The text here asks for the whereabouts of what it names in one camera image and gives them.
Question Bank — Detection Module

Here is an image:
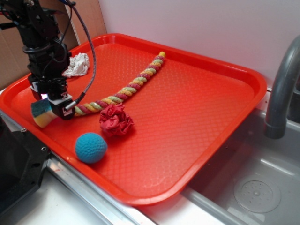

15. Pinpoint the blue knitted ball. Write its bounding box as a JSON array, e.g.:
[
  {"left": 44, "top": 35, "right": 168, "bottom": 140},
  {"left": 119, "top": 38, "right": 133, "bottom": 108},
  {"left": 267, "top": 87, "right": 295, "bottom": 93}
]
[{"left": 75, "top": 133, "right": 108, "bottom": 164}]

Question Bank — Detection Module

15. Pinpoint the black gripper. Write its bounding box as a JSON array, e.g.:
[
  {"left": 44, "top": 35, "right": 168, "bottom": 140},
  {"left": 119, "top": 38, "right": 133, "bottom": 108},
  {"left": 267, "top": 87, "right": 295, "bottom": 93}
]
[{"left": 23, "top": 42, "right": 75, "bottom": 120}]

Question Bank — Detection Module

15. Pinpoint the grey sink faucet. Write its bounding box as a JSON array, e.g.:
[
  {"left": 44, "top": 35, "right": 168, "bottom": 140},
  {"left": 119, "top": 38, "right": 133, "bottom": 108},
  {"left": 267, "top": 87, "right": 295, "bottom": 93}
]
[{"left": 264, "top": 36, "right": 300, "bottom": 139}]

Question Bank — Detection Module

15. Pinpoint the crumpled white paper ball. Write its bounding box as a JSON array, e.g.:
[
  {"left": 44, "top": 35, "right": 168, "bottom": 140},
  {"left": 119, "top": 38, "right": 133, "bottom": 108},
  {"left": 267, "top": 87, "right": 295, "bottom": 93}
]
[{"left": 62, "top": 53, "right": 90, "bottom": 78}]

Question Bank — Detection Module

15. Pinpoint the red plastic tray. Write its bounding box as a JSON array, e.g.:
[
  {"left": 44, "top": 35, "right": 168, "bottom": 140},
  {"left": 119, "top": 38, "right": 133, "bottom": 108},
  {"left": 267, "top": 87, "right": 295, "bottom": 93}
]
[{"left": 0, "top": 34, "right": 267, "bottom": 206}]

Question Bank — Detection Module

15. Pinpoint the grey braided cable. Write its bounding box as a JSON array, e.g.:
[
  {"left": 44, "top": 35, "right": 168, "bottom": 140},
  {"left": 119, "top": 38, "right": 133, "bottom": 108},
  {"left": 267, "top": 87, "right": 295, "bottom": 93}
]
[{"left": 61, "top": 0, "right": 97, "bottom": 111}]

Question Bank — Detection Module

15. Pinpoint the multicolour twisted rope toy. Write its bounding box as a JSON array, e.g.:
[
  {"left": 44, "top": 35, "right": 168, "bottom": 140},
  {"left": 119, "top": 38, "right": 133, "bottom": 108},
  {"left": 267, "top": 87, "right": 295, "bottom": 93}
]
[{"left": 75, "top": 52, "right": 166, "bottom": 117}]

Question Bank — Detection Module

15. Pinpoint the grey plastic sink basin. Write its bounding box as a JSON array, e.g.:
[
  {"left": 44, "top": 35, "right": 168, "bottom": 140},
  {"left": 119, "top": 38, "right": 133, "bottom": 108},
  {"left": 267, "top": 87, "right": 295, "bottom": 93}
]
[{"left": 183, "top": 109, "right": 300, "bottom": 225}]

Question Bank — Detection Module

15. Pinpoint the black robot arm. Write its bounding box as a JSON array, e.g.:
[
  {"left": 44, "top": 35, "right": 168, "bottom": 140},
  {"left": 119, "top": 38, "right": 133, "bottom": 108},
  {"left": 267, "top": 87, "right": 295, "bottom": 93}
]
[{"left": 0, "top": 0, "right": 75, "bottom": 120}]

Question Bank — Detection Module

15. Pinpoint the crumpled red paper ball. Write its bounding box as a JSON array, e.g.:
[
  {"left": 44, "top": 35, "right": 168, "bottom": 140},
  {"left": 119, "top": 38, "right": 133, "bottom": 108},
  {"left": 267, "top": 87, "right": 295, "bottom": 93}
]
[{"left": 99, "top": 104, "right": 134, "bottom": 137}]

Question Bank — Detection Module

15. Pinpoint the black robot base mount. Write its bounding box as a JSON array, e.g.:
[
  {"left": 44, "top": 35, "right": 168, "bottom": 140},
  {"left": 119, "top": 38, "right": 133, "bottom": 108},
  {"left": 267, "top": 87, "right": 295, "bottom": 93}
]
[{"left": 0, "top": 119, "right": 50, "bottom": 215}]

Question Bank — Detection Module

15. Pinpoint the yellow and green sponge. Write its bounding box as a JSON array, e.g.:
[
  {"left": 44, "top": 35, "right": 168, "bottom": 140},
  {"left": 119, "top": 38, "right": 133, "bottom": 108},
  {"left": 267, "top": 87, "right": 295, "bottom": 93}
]
[{"left": 30, "top": 98, "right": 58, "bottom": 128}]

